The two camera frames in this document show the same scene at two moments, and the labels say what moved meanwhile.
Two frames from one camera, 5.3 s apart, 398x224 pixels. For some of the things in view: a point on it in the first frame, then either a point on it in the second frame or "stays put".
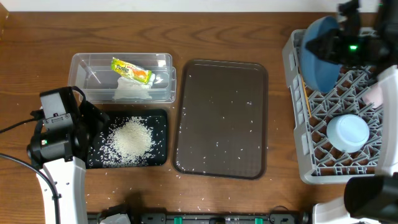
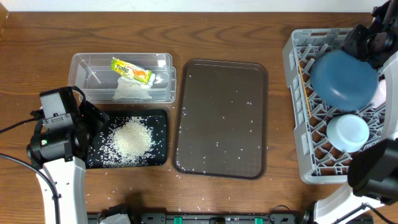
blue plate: x=322 y=73 to x=344 y=82
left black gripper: x=97 y=117 stays put
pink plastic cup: x=374 y=95 stays put
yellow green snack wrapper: x=136 y=73 stays put
